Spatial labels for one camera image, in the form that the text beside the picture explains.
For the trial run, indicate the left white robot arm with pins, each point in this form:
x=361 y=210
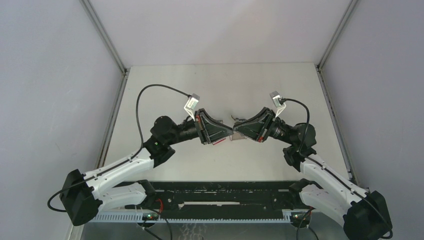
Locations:
x=84 y=195

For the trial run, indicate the aluminium frame post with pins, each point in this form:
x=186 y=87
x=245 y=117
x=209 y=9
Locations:
x=92 y=14
x=320 y=69

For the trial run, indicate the red white staple box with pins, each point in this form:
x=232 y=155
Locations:
x=218 y=141

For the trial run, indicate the left green circuit board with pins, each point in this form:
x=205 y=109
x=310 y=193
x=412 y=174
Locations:
x=150 y=217

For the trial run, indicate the right green circuit board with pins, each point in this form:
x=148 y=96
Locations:
x=297 y=218

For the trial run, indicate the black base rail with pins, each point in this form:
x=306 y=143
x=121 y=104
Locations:
x=219 y=199

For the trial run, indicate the green circuit board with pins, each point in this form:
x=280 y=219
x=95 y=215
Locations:
x=150 y=217
x=297 y=218

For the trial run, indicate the left aluminium frame post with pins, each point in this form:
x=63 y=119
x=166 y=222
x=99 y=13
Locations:
x=92 y=14

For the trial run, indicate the right aluminium frame post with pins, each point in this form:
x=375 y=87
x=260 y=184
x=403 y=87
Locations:
x=320 y=69

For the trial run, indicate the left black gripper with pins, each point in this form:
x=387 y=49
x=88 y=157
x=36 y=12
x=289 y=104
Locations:
x=211 y=130

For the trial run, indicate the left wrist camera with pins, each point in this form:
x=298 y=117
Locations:
x=190 y=105

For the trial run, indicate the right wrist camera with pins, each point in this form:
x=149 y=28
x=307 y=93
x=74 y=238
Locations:
x=279 y=102

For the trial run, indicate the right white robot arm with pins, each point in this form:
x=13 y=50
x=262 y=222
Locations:
x=362 y=214

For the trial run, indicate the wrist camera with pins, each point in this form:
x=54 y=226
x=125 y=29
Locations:
x=279 y=102
x=190 y=105

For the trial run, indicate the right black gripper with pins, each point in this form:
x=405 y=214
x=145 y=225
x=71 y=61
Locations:
x=255 y=128

